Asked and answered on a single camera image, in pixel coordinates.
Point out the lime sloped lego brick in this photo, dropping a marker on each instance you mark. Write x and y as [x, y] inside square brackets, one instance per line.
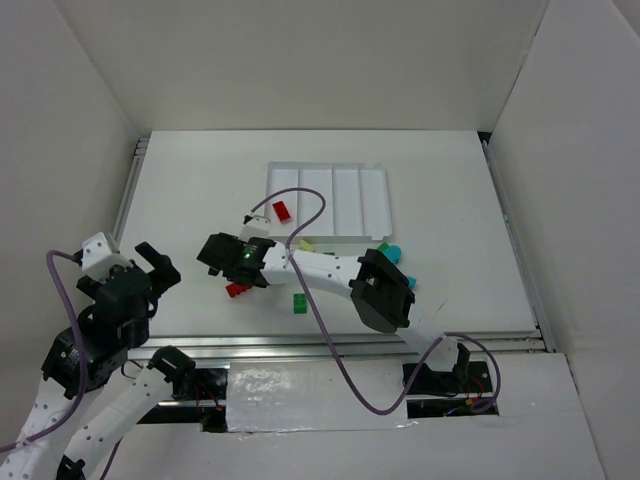
[306, 246]

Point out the red sloped lego brick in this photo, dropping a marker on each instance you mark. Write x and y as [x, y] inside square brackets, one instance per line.
[282, 212]

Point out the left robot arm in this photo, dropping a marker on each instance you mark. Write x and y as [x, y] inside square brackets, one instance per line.
[55, 441]

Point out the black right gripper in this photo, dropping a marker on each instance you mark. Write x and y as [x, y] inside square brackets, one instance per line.
[220, 255]

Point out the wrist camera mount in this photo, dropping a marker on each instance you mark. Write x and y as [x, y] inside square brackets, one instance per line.
[100, 254]
[254, 226]

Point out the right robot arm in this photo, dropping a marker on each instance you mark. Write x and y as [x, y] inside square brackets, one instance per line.
[379, 291]

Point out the red studded lego brick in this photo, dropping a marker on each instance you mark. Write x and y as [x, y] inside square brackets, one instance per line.
[234, 289]

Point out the green lego brick near front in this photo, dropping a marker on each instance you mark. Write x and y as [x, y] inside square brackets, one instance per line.
[300, 304]

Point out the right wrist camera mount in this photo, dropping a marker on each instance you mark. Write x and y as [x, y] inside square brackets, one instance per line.
[254, 226]

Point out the white four-compartment tray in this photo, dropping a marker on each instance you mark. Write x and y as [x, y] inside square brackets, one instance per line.
[356, 194]

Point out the blue oval lego block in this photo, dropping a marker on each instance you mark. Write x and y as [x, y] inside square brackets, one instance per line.
[393, 253]

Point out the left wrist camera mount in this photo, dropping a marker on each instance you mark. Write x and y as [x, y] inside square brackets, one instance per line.
[100, 254]

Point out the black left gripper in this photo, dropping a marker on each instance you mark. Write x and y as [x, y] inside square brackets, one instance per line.
[151, 273]

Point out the white tape sheet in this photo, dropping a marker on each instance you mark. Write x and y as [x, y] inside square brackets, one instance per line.
[285, 397]

